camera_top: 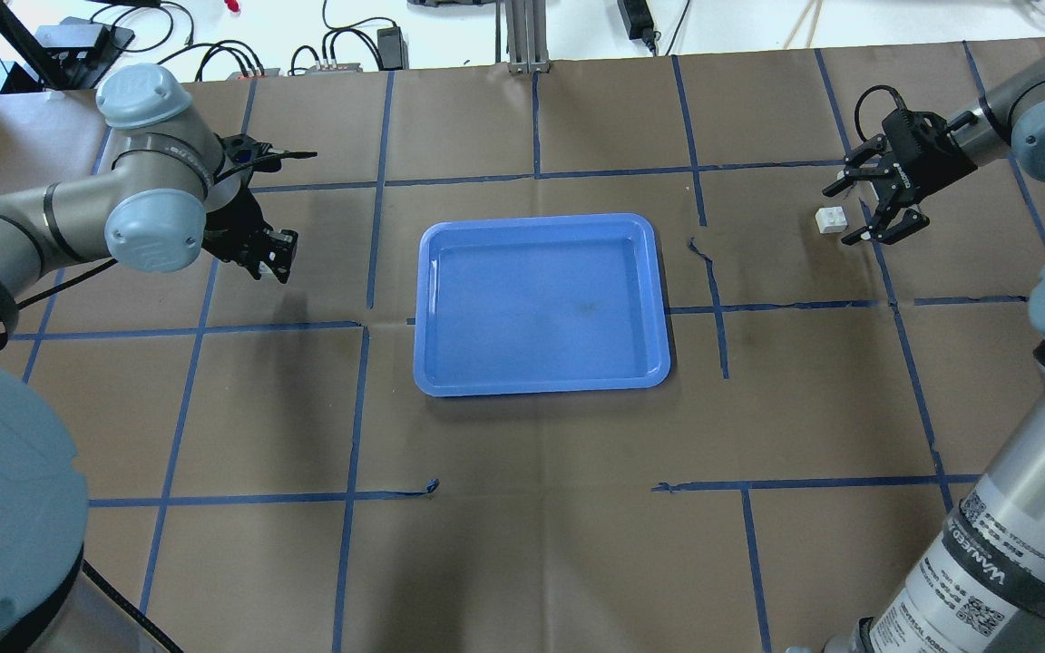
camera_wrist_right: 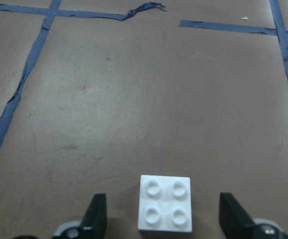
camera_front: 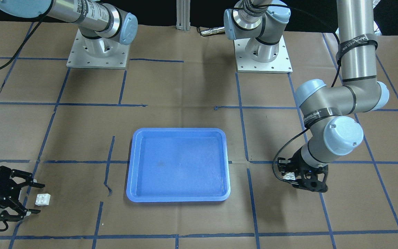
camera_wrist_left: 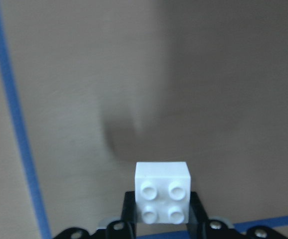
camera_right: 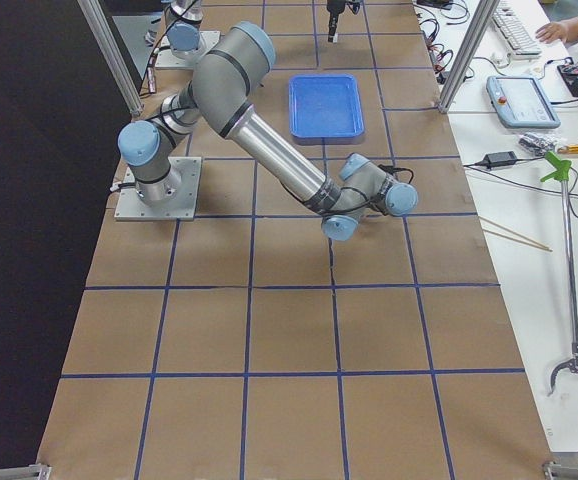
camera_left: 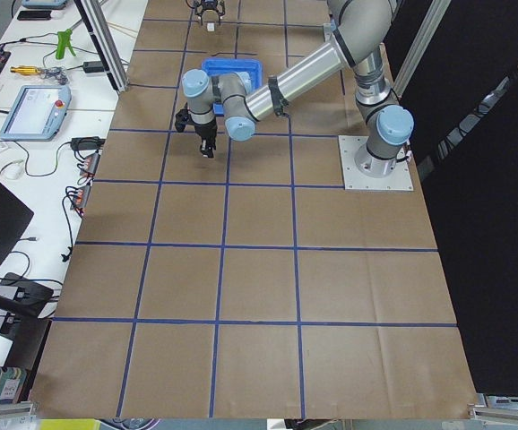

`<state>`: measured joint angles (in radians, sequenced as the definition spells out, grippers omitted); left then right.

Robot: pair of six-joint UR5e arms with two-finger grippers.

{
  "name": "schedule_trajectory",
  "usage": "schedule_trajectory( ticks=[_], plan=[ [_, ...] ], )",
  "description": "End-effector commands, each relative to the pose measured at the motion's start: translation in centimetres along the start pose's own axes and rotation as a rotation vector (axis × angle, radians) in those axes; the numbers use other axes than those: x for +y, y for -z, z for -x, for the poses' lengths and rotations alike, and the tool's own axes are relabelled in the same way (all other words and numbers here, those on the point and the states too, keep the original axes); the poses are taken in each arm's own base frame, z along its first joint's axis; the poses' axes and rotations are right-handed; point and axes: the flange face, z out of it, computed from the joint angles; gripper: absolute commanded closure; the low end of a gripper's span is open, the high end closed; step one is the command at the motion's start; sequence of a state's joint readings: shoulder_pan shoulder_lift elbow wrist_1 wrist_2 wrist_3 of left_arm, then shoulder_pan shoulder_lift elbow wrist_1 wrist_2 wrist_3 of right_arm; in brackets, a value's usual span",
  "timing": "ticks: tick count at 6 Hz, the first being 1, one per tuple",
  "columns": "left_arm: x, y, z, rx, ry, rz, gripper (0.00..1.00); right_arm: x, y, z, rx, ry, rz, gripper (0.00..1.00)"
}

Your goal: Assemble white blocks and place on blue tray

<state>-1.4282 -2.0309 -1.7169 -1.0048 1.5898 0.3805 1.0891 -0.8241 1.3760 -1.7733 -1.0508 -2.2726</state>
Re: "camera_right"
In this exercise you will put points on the black power adapter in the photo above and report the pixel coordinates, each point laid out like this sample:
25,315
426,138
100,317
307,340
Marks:
500,159

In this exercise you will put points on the teach pendant tablet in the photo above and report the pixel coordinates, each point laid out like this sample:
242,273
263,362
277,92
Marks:
520,102

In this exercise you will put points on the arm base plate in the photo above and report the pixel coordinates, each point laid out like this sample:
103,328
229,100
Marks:
184,53
173,198

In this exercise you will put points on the aluminium frame post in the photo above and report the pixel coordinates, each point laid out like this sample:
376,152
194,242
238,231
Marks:
471,41

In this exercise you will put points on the green handled reach grabber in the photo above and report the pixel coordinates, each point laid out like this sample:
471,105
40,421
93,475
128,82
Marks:
561,169

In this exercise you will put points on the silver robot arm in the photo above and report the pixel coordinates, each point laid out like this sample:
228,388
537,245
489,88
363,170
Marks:
187,16
218,92

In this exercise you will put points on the blue plastic tray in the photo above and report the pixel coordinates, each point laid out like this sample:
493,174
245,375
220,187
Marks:
325,109

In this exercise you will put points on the wooden chopsticks pair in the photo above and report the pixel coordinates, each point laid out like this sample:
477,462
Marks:
501,231

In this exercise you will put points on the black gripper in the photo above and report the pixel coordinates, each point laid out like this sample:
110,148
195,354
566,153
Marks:
334,11

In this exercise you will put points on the white keyboard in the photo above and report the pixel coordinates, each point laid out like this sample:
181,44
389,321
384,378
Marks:
519,44

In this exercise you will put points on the white computer mouse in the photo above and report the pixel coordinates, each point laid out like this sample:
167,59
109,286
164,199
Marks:
500,60

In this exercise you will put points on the person's hand at desk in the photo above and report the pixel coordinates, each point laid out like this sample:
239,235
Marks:
552,32

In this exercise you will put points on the yellow handled tool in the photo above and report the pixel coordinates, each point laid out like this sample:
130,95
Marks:
571,149

